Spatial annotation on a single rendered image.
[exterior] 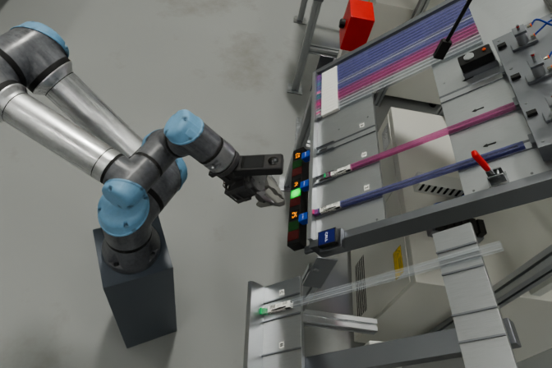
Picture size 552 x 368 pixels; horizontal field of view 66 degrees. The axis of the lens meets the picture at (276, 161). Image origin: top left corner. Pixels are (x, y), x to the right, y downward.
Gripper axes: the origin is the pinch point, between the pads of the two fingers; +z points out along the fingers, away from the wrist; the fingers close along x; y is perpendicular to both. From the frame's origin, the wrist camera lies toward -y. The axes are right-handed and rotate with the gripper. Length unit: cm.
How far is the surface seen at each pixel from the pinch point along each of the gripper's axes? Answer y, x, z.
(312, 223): -3.5, 3.3, 8.2
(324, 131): -6.1, -29.4, 9.9
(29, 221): 120, -23, -16
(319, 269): -3.2, 14.4, 12.0
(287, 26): 53, -197, 55
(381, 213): -21.8, 5.7, 9.9
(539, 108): -59, -3, 4
